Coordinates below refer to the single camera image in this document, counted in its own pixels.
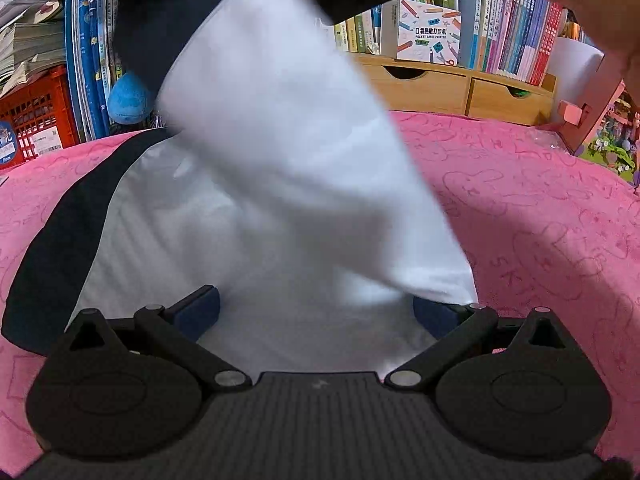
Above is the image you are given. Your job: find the pink toy house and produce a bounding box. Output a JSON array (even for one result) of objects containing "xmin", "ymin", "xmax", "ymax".
[{"xmin": 557, "ymin": 52, "xmax": 640, "ymax": 182}]

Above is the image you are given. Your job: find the pink rabbit print towel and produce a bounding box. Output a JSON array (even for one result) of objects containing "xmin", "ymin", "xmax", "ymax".
[{"xmin": 0, "ymin": 110, "xmax": 640, "ymax": 472}]

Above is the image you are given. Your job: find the clear plastic bag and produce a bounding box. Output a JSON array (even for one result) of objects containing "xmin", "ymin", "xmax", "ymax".
[{"xmin": 530, "ymin": 127, "xmax": 572, "ymax": 154}]

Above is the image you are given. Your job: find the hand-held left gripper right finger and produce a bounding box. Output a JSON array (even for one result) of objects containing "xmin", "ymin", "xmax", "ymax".
[{"xmin": 384, "ymin": 296, "xmax": 576, "ymax": 389}]

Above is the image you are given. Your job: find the wooden drawer organizer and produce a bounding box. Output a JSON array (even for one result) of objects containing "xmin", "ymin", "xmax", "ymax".
[{"xmin": 350, "ymin": 52, "xmax": 559, "ymax": 127}]

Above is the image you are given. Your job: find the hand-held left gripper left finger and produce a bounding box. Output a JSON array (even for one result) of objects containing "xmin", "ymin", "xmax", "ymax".
[{"xmin": 65, "ymin": 285, "xmax": 253, "ymax": 394}]

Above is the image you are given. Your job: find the stack of papers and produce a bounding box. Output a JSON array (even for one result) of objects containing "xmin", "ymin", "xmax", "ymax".
[{"xmin": 0, "ymin": 0, "xmax": 69, "ymax": 97}]

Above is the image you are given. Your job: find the row of small paperback books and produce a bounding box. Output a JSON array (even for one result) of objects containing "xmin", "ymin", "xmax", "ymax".
[{"xmin": 332, "ymin": 0, "xmax": 567, "ymax": 87}]

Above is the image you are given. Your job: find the navy and white shirt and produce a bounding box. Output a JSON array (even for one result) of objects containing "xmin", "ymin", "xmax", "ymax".
[{"xmin": 0, "ymin": 0, "xmax": 491, "ymax": 382}]

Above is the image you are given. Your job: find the white box with colourful print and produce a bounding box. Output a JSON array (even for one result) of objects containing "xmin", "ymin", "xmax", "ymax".
[{"xmin": 395, "ymin": 0, "xmax": 463, "ymax": 67}]

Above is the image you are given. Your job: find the red plastic crate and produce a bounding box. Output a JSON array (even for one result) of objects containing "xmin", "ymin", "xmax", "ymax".
[{"xmin": 0, "ymin": 65, "xmax": 82, "ymax": 167}]

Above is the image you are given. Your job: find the person's right forearm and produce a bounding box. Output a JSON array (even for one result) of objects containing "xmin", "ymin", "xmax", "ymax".
[{"xmin": 519, "ymin": 0, "xmax": 640, "ymax": 79}]

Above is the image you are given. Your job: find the blue plush ball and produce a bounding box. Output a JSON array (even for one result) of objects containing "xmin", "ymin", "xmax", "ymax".
[{"xmin": 107, "ymin": 71, "xmax": 157, "ymax": 127}]

